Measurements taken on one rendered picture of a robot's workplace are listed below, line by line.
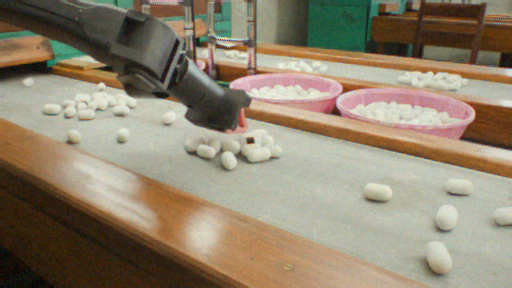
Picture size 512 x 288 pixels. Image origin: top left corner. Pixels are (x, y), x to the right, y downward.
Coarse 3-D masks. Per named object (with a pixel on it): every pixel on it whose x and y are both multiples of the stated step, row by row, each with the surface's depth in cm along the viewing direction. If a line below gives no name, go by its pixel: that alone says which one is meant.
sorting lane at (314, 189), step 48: (0, 96) 100; (48, 96) 100; (96, 144) 70; (144, 144) 70; (288, 144) 70; (336, 144) 70; (192, 192) 54; (240, 192) 54; (288, 192) 54; (336, 192) 54; (432, 192) 54; (480, 192) 53; (336, 240) 44; (384, 240) 44; (432, 240) 43; (480, 240) 43
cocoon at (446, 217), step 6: (438, 210) 46; (444, 210) 45; (450, 210) 45; (456, 210) 46; (438, 216) 45; (444, 216) 44; (450, 216) 44; (456, 216) 45; (438, 222) 45; (444, 222) 44; (450, 222) 44; (444, 228) 45; (450, 228) 44
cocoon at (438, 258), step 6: (426, 246) 40; (432, 246) 39; (438, 246) 39; (444, 246) 39; (426, 252) 40; (432, 252) 39; (438, 252) 38; (444, 252) 38; (432, 258) 38; (438, 258) 38; (444, 258) 38; (450, 258) 38; (432, 264) 38; (438, 264) 38; (444, 264) 37; (450, 264) 38; (438, 270) 38; (444, 270) 37
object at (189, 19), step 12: (144, 0) 99; (156, 0) 97; (168, 0) 95; (180, 0) 92; (192, 0) 91; (144, 12) 100; (192, 12) 92; (192, 24) 93; (192, 36) 94; (192, 48) 95; (192, 60) 96
